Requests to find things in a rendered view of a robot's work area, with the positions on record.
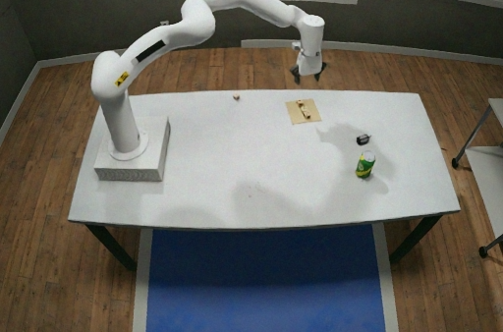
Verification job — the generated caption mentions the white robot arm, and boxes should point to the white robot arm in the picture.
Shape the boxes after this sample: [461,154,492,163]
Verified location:
[90,0,324,161]

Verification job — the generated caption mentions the green and yellow drink can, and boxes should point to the green and yellow drink can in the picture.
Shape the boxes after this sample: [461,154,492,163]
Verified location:
[356,150,376,179]

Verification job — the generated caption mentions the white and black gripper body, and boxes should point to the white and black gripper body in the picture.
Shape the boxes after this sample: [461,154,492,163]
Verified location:
[297,51,322,76]

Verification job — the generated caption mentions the tan square mat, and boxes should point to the tan square mat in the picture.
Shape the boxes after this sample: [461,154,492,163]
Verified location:
[285,98,322,125]

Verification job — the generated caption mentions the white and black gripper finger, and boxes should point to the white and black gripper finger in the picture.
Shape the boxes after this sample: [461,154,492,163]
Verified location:
[314,62,327,82]
[290,64,300,85]

